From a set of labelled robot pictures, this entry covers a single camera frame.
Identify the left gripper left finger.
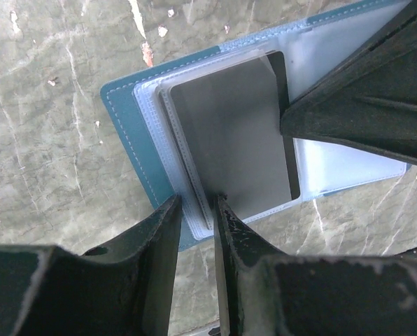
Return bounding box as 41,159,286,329
0,195,182,335

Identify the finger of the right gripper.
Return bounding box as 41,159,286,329
280,1,417,165

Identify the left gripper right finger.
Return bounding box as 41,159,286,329
213,196,417,335

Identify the blue card holder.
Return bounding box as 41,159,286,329
101,1,407,251

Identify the grey card in holder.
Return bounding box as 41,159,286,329
169,51,301,220

